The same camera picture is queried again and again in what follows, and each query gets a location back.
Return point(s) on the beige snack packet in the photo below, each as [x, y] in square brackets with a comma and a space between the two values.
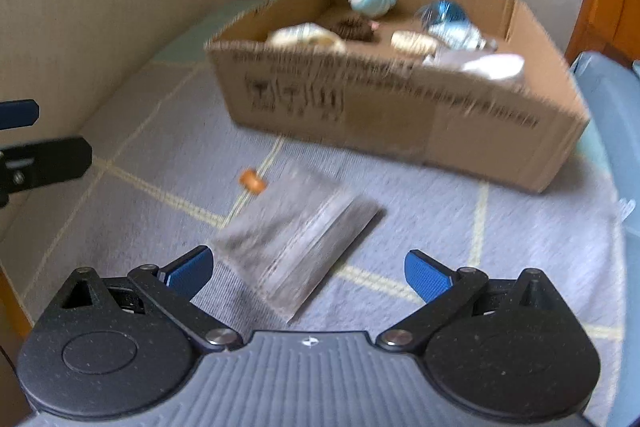
[300, 36]

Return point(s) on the grey zip pouch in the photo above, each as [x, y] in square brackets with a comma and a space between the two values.
[295, 242]

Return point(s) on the small beige pouch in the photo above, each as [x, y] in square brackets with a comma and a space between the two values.
[412, 42]

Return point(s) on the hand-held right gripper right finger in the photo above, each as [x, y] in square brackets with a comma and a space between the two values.
[425, 274]

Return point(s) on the pale face mask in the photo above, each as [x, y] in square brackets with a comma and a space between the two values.
[492, 66]

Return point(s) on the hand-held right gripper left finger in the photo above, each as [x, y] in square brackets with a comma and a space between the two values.
[190, 272]

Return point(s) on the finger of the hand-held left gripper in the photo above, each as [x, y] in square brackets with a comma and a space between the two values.
[45, 162]
[15, 114]

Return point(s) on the cardboard box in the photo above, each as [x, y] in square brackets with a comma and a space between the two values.
[400, 127]

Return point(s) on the brown hair scrunchie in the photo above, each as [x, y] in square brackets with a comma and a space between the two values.
[352, 31]

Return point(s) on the blue floral pillow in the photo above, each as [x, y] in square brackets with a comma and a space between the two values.
[620, 132]

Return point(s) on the grey green patchwork cloth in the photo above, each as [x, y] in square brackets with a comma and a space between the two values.
[150, 167]

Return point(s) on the small orange bead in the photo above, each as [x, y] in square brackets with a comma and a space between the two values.
[251, 182]

